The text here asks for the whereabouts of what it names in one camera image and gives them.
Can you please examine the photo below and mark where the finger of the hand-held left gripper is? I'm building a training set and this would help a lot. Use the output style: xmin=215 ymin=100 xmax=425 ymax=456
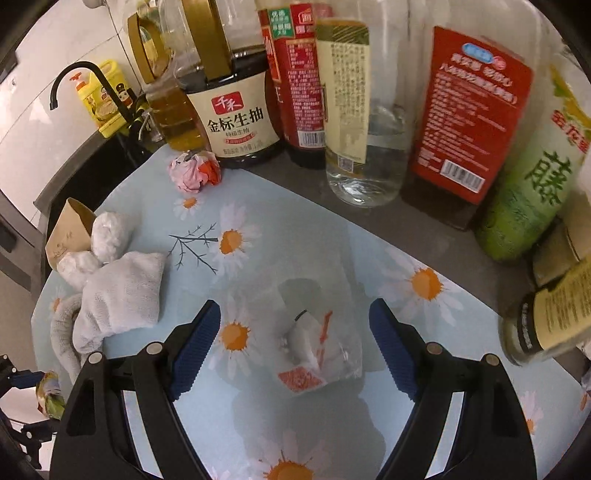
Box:
xmin=0 ymin=354 xmax=44 ymax=392
xmin=0 ymin=408 xmax=51 ymax=462

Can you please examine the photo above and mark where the black faucet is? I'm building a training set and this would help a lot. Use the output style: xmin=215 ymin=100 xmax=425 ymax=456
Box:
xmin=49 ymin=61 xmax=139 ymax=130

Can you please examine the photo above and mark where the white knit cloth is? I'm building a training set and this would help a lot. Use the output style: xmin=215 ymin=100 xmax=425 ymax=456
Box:
xmin=48 ymin=251 xmax=167 ymax=374

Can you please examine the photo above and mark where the metal soap dispenser pump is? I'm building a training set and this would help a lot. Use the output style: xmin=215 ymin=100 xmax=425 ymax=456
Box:
xmin=134 ymin=108 xmax=160 ymax=144

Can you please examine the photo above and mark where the clear bottle with cream label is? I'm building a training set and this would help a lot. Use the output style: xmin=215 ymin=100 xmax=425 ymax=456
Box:
xmin=314 ymin=0 xmax=414 ymax=208

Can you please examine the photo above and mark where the slim dark red-label bottle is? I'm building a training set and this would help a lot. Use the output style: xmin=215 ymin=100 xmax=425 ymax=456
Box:
xmin=256 ymin=0 xmax=331 ymax=169

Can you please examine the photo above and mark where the dark soy sauce bottle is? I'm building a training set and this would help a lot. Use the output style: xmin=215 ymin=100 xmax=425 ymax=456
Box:
xmin=182 ymin=0 xmax=284 ymax=169

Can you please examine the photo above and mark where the light blue daisy mat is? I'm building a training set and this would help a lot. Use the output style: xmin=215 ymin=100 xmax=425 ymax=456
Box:
xmin=32 ymin=150 xmax=591 ymax=480

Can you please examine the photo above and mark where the brown paper cup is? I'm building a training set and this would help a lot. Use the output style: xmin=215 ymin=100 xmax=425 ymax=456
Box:
xmin=45 ymin=198 xmax=99 ymax=273

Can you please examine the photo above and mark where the small jar with cream label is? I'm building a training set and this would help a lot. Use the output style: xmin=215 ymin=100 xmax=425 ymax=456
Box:
xmin=499 ymin=258 xmax=591 ymax=367

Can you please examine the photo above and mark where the green yellow wrapper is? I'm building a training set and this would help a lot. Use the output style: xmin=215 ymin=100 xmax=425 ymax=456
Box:
xmin=34 ymin=369 xmax=70 ymax=421

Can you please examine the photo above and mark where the clear oil jug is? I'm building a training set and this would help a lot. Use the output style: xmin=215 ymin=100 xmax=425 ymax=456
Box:
xmin=127 ymin=0 xmax=208 ymax=151

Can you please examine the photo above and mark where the green-label bottle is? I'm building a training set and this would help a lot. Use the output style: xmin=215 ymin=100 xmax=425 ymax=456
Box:
xmin=475 ymin=51 xmax=591 ymax=264

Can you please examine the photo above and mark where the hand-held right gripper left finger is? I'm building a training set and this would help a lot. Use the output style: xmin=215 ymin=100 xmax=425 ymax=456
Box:
xmin=48 ymin=299 xmax=222 ymax=480

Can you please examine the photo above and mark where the yellow detergent bottle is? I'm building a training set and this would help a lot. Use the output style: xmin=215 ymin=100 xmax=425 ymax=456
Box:
xmin=76 ymin=59 xmax=139 ymax=138

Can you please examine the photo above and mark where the plastic-wrapped white paper ball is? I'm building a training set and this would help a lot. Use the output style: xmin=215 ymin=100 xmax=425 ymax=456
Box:
xmin=90 ymin=211 xmax=134 ymax=265
xmin=56 ymin=251 xmax=103 ymax=289

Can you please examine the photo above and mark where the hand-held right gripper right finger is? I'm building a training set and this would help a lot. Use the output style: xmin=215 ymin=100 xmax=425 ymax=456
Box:
xmin=369 ymin=298 xmax=548 ymax=480

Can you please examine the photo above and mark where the pink wrapper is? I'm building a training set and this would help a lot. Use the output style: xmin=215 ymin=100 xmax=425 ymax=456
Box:
xmin=167 ymin=148 xmax=222 ymax=193

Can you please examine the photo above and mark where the clear bag with red-white wrapper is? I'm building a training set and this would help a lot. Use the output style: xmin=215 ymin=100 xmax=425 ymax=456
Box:
xmin=274 ymin=272 xmax=370 ymax=395

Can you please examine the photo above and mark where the large dark red-label bottle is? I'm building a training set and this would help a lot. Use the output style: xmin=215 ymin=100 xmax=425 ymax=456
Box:
xmin=399 ymin=25 xmax=536 ymax=232

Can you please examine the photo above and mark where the black sink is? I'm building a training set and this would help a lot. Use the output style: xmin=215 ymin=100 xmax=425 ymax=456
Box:
xmin=99 ymin=124 xmax=162 ymax=163

